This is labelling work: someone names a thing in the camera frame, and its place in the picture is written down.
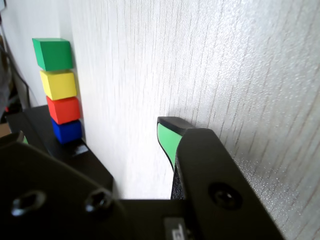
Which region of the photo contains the red wooden cube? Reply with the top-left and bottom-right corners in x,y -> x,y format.
46,96 -> 82,125

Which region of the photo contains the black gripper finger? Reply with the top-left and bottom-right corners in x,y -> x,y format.
0,131 -> 131,240
156,116 -> 286,240

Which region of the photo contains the black open box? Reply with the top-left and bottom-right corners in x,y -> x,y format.
22,104 -> 115,200

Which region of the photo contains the yellow wooden cube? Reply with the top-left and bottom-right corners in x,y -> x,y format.
39,69 -> 78,101

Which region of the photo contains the large brown cardboard box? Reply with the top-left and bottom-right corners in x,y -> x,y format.
0,121 -> 12,138

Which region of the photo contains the thick black table cable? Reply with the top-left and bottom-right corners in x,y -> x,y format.
0,32 -> 31,110

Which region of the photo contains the blue wooden cube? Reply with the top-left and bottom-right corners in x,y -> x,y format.
51,119 -> 84,145

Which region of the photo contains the green wooden cube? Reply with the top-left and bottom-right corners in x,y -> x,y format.
31,37 -> 74,72

